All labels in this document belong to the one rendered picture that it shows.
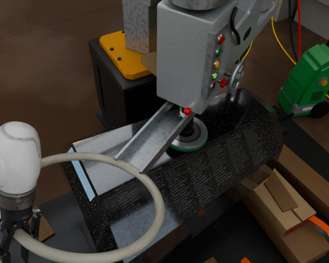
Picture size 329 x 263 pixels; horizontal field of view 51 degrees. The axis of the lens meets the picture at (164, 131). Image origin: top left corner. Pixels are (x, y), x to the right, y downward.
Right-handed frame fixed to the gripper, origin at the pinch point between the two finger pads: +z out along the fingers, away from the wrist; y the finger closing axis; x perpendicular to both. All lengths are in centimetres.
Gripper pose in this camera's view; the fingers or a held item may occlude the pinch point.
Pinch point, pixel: (15, 255)
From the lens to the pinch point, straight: 109.7
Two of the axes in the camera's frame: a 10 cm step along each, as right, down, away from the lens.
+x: -7.0, -4.7, 5.4
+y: 6.8, -2.2, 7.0
